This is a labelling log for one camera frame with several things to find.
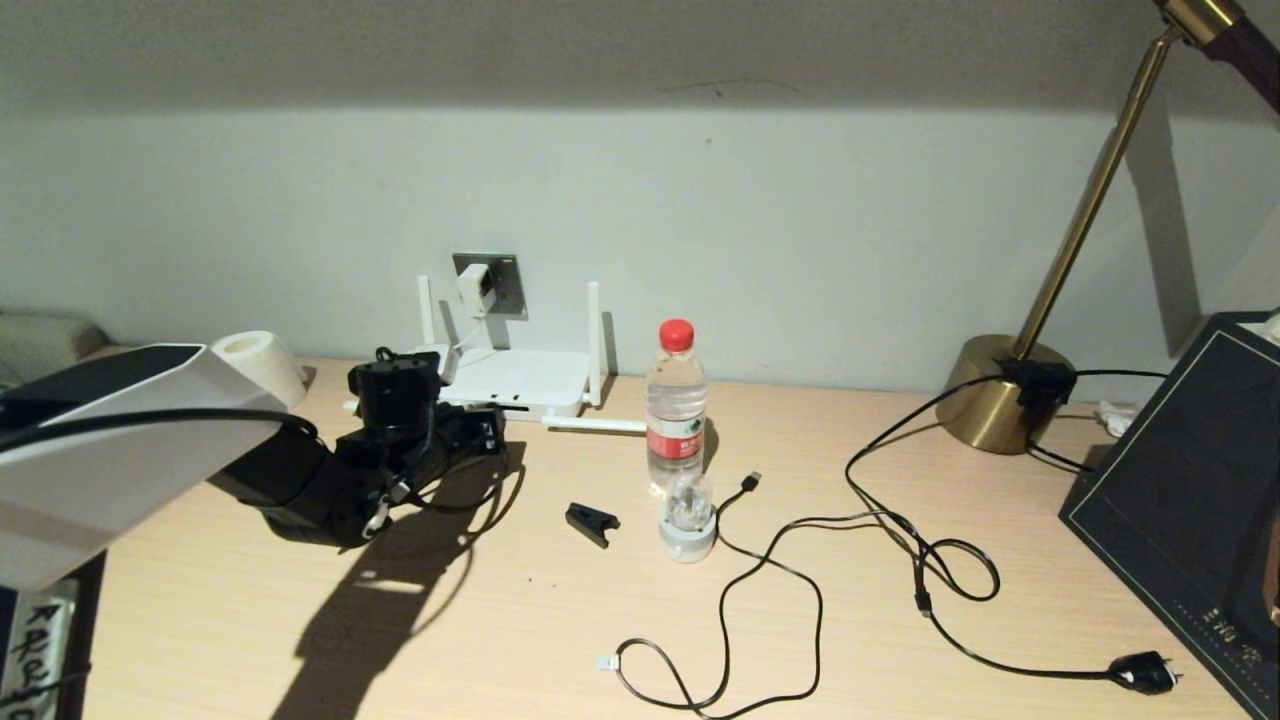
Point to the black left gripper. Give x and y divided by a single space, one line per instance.
400 470

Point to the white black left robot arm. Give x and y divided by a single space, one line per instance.
120 470

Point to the white router with antennas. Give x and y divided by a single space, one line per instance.
530 380

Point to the small black clip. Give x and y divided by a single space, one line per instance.
590 522

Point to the water bottle red cap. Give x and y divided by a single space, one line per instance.
676 400

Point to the white toilet paper roll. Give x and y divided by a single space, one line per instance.
255 365

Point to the glass dome on white base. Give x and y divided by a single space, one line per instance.
687 543

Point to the brass desk lamp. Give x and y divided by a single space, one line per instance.
985 400

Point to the black box on lamp base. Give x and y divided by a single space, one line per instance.
1040 385

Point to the small white crumpled object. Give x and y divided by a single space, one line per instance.
1115 418

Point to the dark box with gold trim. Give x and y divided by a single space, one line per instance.
1180 480

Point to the grey wall socket plate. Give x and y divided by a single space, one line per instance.
510 287

